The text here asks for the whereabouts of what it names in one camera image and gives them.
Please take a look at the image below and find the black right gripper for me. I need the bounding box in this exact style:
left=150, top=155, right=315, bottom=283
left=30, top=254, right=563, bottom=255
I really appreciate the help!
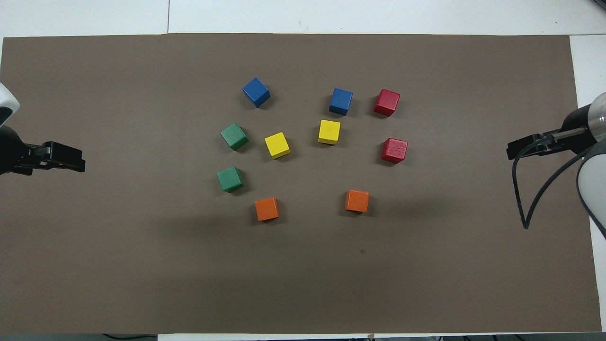
left=507, top=105, right=597, bottom=161

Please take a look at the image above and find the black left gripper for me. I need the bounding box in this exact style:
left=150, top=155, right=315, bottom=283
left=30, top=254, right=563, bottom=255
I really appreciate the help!
left=0, top=124, right=86, bottom=177

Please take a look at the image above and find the red wooden cube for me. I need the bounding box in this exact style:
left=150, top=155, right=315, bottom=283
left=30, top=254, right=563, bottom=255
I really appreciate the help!
left=382, top=138, right=409, bottom=164
left=374, top=89, right=401, bottom=117

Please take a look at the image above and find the green wooden cube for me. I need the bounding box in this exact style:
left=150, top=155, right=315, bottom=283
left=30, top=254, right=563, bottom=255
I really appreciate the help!
left=216, top=166, right=245, bottom=193
left=220, top=123, right=249, bottom=151

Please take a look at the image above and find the orange wooden cube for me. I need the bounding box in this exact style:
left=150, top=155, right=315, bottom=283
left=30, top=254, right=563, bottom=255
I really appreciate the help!
left=345, top=189, right=370, bottom=213
left=255, top=197, right=279, bottom=222

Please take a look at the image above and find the blue wooden cube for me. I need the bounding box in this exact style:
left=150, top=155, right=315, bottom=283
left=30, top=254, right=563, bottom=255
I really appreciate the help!
left=242, top=77, right=271, bottom=108
left=329, top=88, right=354, bottom=117

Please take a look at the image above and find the yellow wooden cube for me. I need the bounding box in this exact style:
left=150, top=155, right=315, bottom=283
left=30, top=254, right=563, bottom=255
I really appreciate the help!
left=264, top=132, right=291, bottom=159
left=318, top=120, right=341, bottom=145

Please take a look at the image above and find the brown table mat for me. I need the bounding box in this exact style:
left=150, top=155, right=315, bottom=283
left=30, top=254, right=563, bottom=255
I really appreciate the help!
left=0, top=33, right=602, bottom=334

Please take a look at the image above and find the thin black cable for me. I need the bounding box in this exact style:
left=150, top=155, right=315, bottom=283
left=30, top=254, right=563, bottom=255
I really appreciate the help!
left=102, top=333, right=158, bottom=341

